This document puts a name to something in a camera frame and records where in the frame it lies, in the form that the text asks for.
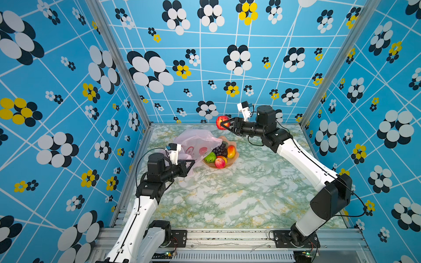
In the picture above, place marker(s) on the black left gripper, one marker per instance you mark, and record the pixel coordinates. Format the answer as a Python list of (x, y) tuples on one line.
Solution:
[(188, 167)]

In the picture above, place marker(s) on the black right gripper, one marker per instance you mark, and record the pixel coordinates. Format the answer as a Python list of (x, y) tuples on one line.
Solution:
[(238, 125)]

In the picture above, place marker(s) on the large red apple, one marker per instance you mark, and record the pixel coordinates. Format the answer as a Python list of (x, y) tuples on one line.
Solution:
[(223, 122)]

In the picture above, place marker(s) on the pink printed plastic bag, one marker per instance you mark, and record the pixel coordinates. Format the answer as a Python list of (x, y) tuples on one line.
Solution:
[(196, 145)]

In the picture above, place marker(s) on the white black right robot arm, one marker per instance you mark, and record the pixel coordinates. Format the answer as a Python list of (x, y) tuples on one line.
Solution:
[(333, 190)]

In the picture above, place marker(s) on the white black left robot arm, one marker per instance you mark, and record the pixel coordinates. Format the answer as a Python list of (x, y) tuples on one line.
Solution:
[(141, 238)]

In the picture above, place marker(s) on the green custard apple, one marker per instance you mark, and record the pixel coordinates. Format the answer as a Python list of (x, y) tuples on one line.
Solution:
[(210, 158)]

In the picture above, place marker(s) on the orange yellow mango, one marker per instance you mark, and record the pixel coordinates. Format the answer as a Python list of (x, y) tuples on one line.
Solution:
[(231, 151)]

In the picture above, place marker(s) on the dark purple grape bunch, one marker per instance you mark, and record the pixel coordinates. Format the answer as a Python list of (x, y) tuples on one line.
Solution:
[(221, 150)]

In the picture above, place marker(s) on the small red apple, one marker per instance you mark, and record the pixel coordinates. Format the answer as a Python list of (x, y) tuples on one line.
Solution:
[(220, 162)]

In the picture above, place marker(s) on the pink scalloped fruit bowl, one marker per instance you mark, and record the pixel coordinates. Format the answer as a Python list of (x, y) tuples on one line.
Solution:
[(230, 161)]

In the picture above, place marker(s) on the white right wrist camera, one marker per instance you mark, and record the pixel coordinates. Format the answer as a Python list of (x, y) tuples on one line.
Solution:
[(246, 110)]

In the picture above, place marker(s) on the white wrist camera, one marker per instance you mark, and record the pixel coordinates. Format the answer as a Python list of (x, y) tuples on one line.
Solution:
[(173, 150), (246, 110)]

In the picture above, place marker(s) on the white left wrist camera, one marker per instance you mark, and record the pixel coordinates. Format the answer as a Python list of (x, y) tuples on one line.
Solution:
[(173, 150)]

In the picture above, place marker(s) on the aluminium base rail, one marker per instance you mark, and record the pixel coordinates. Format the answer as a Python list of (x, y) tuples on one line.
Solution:
[(264, 246)]

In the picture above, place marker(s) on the aluminium frame post left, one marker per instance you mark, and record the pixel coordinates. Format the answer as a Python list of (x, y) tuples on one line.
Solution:
[(109, 39)]

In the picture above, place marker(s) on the aluminium frame post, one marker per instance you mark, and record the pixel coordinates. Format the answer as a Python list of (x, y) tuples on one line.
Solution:
[(109, 39), (354, 34)]

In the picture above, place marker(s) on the aluminium frame post right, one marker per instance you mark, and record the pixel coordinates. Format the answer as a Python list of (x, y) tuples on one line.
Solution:
[(354, 34)]

